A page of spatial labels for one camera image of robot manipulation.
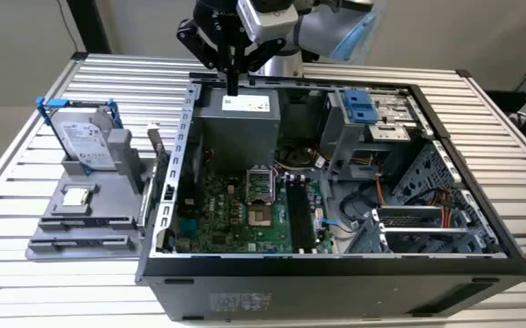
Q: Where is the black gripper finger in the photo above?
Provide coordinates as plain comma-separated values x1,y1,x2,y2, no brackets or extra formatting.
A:
232,39,286,96
175,20,234,96

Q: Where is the grey power supply unit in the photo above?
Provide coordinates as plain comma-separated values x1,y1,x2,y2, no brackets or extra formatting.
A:
194,87,282,172

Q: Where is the blue drive latch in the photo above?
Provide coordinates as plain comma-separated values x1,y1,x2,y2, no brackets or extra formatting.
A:
343,89,379,124

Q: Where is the round black speaker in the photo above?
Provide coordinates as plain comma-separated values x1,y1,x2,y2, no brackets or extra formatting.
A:
287,146,317,167

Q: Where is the metal drive bay cage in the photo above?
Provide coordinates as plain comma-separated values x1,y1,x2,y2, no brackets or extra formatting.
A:
321,88,427,178

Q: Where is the hard disk in blue carrier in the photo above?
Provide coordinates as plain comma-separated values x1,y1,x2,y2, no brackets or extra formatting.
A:
36,96,126,175

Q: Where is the metal socket cover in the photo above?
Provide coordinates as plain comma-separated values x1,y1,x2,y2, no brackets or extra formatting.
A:
246,165,276,202

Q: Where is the grey parts rack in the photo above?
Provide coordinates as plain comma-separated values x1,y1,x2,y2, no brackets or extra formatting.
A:
24,129,154,262

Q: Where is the CPU socket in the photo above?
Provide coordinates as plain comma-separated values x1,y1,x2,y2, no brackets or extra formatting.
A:
248,204,275,227

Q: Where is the green motherboard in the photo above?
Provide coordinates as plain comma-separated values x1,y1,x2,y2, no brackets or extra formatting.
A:
175,172,337,254

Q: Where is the silver CPU chip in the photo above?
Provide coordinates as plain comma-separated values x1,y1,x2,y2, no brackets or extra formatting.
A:
62,188,91,207

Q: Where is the blue expansion slot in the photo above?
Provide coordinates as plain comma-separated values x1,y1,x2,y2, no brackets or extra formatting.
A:
180,219,200,239

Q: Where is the black stand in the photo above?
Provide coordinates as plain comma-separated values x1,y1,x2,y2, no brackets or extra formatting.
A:
487,89,526,151

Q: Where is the grey disk bay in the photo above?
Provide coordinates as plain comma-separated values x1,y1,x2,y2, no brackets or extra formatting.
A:
349,204,491,254

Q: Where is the open black PC case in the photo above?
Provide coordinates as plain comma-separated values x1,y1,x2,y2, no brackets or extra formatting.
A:
134,71,526,322

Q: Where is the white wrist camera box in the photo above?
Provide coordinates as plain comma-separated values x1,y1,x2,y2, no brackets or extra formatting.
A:
238,0,300,44

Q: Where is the black upright post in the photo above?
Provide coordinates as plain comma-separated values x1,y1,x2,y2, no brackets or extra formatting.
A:
66,0,114,55

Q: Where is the black looped wire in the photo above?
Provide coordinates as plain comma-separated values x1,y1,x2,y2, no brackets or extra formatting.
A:
339,191,381,233

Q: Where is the orange yellow wire bundle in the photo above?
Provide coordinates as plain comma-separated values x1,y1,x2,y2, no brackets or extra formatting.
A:
426,186,455,230

